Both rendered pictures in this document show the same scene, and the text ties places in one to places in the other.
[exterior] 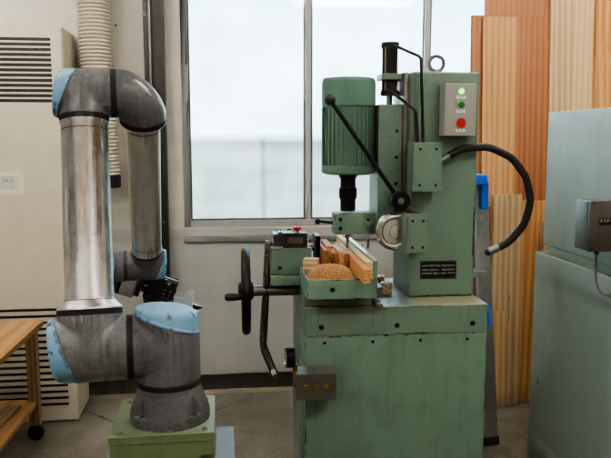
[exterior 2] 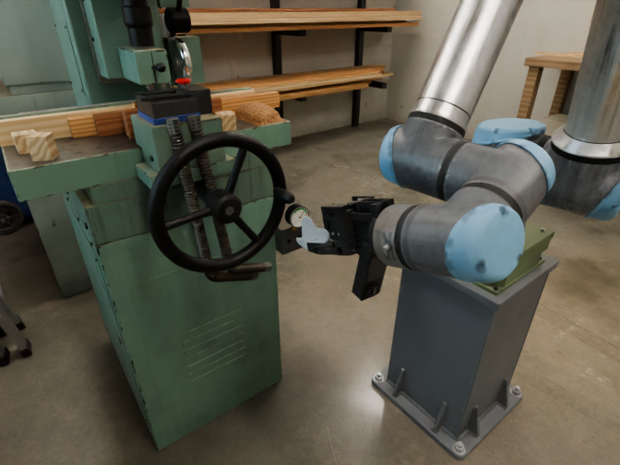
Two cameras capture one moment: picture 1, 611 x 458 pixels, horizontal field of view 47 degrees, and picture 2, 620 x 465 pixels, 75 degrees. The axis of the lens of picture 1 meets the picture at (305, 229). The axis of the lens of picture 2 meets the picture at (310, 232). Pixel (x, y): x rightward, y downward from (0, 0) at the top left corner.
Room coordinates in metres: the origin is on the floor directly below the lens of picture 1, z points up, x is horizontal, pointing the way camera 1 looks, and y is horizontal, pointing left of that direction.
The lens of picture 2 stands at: (2.51, 0.89, 1.15)
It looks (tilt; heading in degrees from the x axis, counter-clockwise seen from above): 29 degrees down; 239
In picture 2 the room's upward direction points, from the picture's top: straight up
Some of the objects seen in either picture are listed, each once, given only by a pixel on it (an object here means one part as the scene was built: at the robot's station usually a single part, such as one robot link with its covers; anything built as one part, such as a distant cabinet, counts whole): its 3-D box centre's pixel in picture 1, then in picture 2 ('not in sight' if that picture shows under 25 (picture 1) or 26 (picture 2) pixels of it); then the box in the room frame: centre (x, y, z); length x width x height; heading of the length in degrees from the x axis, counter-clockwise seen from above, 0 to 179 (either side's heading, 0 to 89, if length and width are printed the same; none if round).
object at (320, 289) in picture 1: (315, 271); (168, 149); (2.33, -0.03, 0.87); 0.61 x 0.30 x 0.06; 6
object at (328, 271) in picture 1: (331, 270); (256, 110); (2.09, -0.08, 0.92); 0.14 x 0.09 x 0.04; 96
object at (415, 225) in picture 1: (414, 232); (183, 60); (2.19, -0.34, 1.02); 0.09 x 0.07 x 0.12; 6
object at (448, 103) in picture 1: (457, 110); not in sight; (2.22, -0.47, 1.40); 0.10 x 0.06 x 0.16; 96
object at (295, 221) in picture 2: (291, 360); (296, 218); (2.05, 0.04, 0.65); 0.06 x 0.04 x 0.08; 6
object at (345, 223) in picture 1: (353, 224); (145, 67); (2.33, -0.16, 1.03); 0.14 x 0.07 x 0.09; 96
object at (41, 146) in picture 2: not in sight; (42, 146); (2.56, 0.01, 0.92); 0.04 x 0.03 x 0.05; 158
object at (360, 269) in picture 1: (351, 260); (188, 112); (2.24, -0.15, 0.92); 0.54 x 0.02 x 0.04; 6
